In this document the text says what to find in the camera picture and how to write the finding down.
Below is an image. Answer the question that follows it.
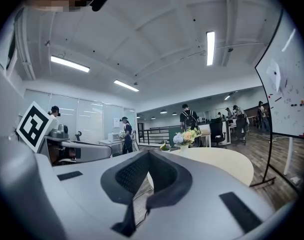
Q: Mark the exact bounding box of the black metal railing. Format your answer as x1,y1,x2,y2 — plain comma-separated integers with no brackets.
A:
138,124,182,145

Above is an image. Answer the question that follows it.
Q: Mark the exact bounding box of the black office chair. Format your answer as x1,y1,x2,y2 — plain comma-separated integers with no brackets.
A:
209,121,228,149
235,117,249,145

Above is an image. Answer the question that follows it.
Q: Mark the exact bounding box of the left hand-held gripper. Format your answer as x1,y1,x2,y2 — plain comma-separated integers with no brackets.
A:
16,100,113,167

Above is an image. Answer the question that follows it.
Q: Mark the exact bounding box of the dark green partition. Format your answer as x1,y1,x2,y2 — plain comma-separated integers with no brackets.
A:
168,125,186,148

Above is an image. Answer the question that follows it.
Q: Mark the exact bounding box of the grey domed appliance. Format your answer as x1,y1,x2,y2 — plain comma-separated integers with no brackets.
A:
48,123,69,138

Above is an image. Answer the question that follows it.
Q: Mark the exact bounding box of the white countertop appliance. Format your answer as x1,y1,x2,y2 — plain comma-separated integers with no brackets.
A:
107,132,123,143

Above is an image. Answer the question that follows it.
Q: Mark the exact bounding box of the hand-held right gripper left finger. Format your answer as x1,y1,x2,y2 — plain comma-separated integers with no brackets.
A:
53,148,153,240

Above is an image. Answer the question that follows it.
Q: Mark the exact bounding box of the white desk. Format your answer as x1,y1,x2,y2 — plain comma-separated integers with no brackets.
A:
98,138,134,158

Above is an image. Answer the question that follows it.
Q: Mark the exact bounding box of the whiteboard on black stand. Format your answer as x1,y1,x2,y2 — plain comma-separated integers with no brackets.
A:
250,7,304,192

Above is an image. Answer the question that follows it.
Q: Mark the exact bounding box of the long ceiling light bar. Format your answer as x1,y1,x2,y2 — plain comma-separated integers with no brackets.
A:
206,30,216,67
113,79,140,93
50,55,90,73

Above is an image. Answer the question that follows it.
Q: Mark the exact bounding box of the white paper on whiteboard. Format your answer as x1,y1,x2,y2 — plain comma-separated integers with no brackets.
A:
266,58,283,93

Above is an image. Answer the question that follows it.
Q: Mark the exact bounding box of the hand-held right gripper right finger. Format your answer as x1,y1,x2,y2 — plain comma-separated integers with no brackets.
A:
139,148,277,240

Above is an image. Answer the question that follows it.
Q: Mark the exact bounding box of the pastel flower bouquet in vase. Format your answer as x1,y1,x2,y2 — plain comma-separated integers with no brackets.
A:
173,126,203,153

